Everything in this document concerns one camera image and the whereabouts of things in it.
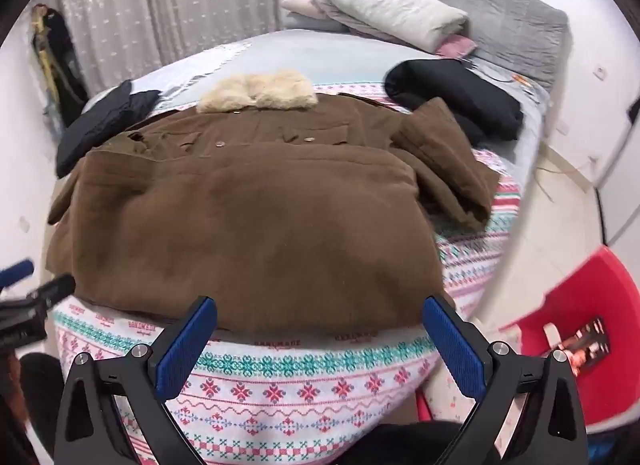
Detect brown coat with fur collar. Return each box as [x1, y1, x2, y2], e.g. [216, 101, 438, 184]
[46, 70, 501, 338]

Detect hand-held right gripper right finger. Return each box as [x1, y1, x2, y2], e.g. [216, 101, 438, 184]
[421, 295, 590, 465]

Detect black hanging bag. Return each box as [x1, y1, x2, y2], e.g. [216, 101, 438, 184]
[30, 4, 91, 128]

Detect white fringed throw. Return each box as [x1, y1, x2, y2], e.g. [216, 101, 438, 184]
[82, 42, 253, 113]

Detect dark printed packet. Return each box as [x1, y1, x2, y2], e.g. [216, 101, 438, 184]
[560, 317, 612, 376]

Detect person's dark trousers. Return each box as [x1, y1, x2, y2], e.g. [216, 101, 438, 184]
[350, 420, 501, 465]

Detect white wardrobe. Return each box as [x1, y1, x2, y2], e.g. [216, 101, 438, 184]
[595, 90, 640, 251]

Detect black padded jacket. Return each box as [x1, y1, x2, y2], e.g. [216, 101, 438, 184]
[55, 80, 163, 178]
[384, 59, 525, 146]

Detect red plastic stool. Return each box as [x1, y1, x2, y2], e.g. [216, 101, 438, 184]
[415, 245, 640, 433]

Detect grey pillow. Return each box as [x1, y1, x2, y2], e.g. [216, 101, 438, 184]
[284, 12, 351, 34]

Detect grey quilted headboard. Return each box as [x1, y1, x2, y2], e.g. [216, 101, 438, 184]
[342, 0, 571, 93]

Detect patterned knit blanket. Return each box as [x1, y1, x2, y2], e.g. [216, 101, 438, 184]
[50, 80, 523, 465]

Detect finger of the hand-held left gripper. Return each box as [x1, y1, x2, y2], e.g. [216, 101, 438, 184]
[0, 259, 35, 292]
[27, 274, 76, 305]

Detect bed with grey sheet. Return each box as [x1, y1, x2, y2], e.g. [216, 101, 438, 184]
[80, 27, 551, 180]

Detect grey dotted curtain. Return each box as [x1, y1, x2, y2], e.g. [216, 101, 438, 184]
[47, 0, 281, 90]

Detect white pillow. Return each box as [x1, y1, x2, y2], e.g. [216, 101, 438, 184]
[307, 0, 471, 53]

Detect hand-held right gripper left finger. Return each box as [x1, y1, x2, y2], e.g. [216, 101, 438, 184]
[52, 295, 218, 465]

